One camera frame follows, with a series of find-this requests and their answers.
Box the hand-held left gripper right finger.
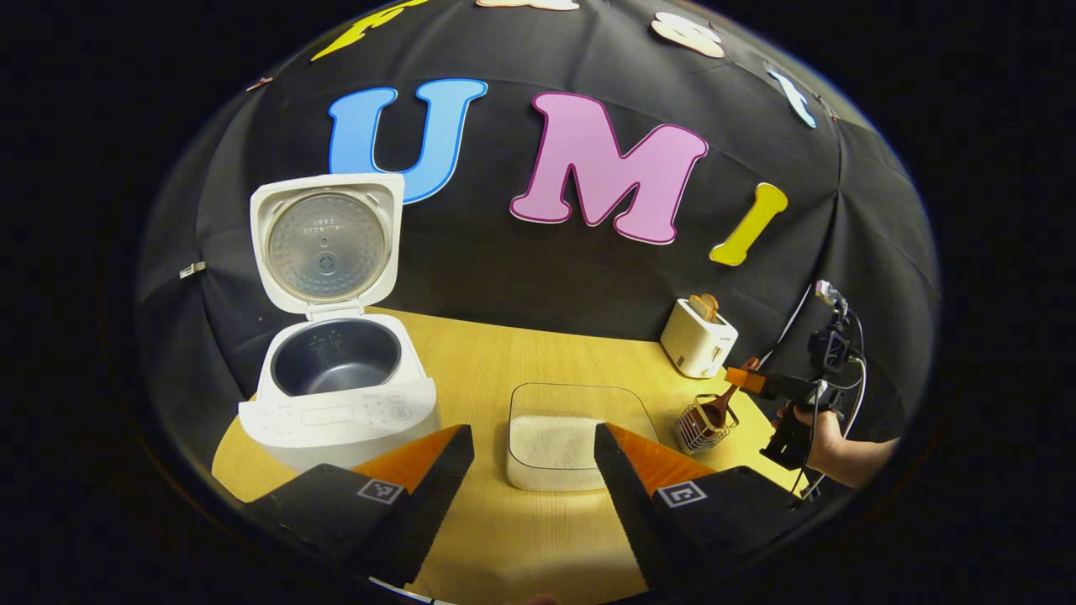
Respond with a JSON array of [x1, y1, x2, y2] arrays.
[[593, 423, 804, 593]]

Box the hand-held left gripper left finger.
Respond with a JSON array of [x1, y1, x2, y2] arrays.
[[244, 424, 476, 587]]

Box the brown wooden spoon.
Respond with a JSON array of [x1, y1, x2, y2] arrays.
[[702, 357, 762, 431]]

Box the metal wire chopstick holder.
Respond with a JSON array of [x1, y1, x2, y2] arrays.
[[675, 395, 741, 455]]

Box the white rice cooker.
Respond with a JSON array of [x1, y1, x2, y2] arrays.
[[238, 173, 441, 471]]

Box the white toaster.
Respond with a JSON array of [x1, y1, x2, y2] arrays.
[[660, 297, 740, 379]]

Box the clear plastic container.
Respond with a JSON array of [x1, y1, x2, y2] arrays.
[[505, 383, 665, 492]]

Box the black backdrop cloth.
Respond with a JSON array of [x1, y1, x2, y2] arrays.
[[134, 0, 941, 471]]

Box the white hanging cable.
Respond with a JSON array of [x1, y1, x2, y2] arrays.
[[757, 284, 818, 364]]

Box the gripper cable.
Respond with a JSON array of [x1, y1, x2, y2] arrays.
[[794, 307, 868, 505]]

